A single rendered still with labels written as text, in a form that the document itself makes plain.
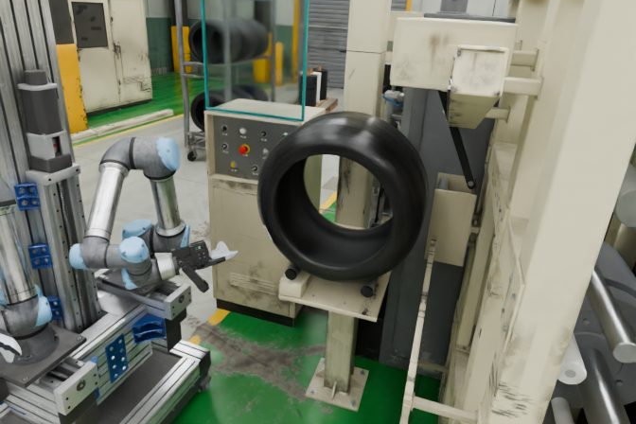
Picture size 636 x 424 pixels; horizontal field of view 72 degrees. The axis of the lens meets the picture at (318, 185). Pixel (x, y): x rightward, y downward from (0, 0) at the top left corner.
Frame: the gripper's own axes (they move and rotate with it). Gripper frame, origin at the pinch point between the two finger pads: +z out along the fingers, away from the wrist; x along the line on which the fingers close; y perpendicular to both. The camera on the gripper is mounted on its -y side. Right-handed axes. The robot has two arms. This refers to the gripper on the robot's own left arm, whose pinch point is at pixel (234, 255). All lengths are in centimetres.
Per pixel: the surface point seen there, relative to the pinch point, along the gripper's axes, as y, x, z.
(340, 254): -12.6, 6.0, 40.2
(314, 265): -9.1, -9.9, 24.4
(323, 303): -25.4, -3.7, 26.4
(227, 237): -12, 104, 11
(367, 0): 76, -11, 63
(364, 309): -30, -11, 39
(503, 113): 29, -44, 84
